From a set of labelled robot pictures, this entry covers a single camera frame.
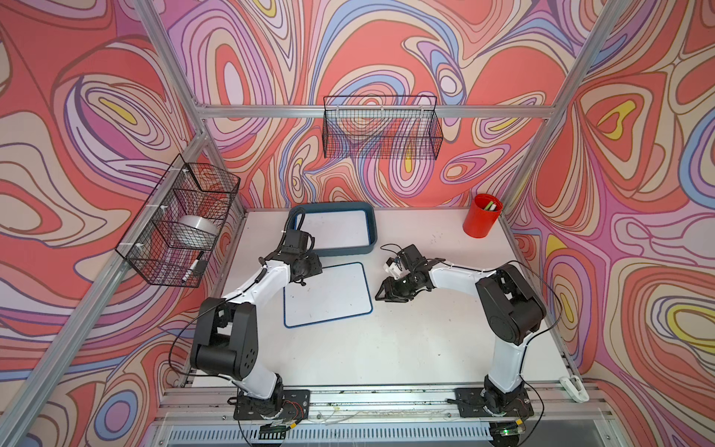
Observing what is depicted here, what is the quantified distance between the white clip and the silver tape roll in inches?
41.4

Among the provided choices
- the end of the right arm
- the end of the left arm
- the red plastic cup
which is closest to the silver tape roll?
the end of the left arm

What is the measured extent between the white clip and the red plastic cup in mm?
545

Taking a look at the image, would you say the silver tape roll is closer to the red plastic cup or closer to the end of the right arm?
the end of the right arm

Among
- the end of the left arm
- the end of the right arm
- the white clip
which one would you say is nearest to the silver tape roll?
the end of the left arm

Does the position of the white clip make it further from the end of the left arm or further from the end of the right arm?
the end of the left arm

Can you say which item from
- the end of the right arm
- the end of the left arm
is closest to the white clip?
the end of the right arm

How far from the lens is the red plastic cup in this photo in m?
1.06

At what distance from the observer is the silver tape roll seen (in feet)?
2.31

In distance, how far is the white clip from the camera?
75cm
